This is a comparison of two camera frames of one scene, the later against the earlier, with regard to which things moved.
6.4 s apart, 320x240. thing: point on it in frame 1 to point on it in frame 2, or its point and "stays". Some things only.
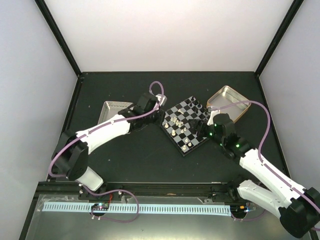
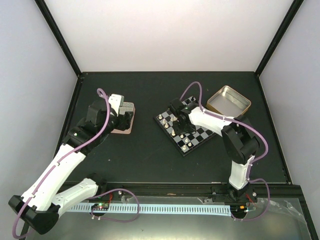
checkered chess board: x=176 y=124 stays
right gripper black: x=198 y=123 to x=177 y=130
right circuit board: x=239 y=209 stays
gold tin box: x=226 y=96 stays
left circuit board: x=100 y=206 stays
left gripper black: x=159 y=120 to x=125 y=120
